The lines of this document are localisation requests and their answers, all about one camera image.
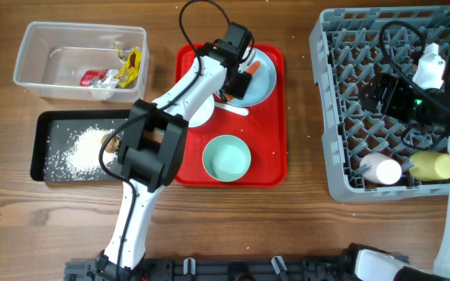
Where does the light blue plate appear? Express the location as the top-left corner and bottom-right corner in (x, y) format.
(228, 49), (277, 107)

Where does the red serving tray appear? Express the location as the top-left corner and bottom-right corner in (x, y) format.
(175, 44), (288, 187)

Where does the brown food scrap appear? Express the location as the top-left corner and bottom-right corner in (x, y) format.
(101, 134), (120, 154)

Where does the clear plastic bin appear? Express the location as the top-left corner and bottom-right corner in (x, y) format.
(13, 22), (150, 103)

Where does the yellow plastic cup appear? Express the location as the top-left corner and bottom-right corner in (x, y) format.
(409, 151), (450, 181)

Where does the red foil wrapper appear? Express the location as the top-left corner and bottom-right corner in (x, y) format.
(80, 69), (109, 87)

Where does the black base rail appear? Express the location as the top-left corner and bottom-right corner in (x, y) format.
(63, 256), (409, 281)

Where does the grey dishwasher rack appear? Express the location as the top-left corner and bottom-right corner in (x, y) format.
(309, 5), (450, 202)

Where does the pink plastic cup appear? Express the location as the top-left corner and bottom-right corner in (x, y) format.
(360, 152), (402, 185)

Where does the white spoon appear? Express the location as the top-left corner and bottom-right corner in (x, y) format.
(214, 102), (249, 116)

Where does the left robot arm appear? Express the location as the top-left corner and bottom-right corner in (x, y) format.
(95, 23), (255, 280)

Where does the black plastic tray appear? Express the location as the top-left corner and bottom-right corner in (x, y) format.
(30, 109), (129, 183)

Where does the orange carrot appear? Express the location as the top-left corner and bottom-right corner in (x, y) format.
(225, 61), (261, 101)

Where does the green bowl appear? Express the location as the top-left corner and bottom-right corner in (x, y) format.
(202, 135), (252, 183)

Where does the light blue bowl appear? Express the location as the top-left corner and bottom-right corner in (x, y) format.
(188, 96), (215, 128)

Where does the white rice pile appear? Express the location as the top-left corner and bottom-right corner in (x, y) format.
(43, 126), (113, 182)

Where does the yellow snack wrapper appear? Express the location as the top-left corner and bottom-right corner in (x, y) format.
(115, 47), (142, 88)

